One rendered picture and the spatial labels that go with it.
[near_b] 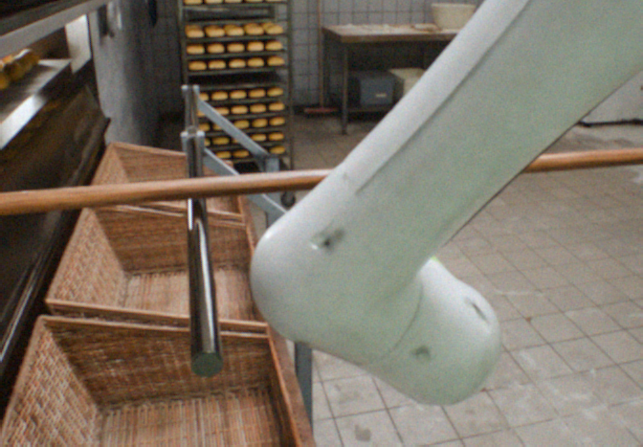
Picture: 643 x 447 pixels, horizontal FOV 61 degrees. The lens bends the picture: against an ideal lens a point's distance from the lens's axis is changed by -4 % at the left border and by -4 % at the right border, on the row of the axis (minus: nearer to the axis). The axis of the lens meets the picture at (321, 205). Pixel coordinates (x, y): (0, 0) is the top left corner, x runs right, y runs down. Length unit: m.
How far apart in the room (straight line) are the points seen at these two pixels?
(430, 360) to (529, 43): 0.24
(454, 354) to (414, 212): 0.14
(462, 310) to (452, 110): 0.18
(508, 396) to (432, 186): 1.99
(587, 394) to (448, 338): 1.99
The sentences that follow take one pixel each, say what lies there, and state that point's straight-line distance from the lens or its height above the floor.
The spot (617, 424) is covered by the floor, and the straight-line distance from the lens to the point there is 2.35.
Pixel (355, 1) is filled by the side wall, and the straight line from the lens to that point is 5.98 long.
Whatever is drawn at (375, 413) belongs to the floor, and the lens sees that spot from 2.17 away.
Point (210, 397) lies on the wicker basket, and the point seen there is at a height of 0.59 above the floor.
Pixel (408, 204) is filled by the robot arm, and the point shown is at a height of 1.35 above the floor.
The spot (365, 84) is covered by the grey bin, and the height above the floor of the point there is 0.43.
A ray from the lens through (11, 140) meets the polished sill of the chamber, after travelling 1.27.
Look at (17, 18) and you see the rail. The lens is 0.88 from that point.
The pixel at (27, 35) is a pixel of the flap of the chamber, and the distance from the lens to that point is 0.89.
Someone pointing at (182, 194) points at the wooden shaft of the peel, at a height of 1.19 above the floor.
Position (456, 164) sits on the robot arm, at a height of 1.38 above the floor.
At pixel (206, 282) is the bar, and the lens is 0.63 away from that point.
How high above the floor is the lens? 1.49
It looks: 23 degrees down
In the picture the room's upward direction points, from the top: straight up
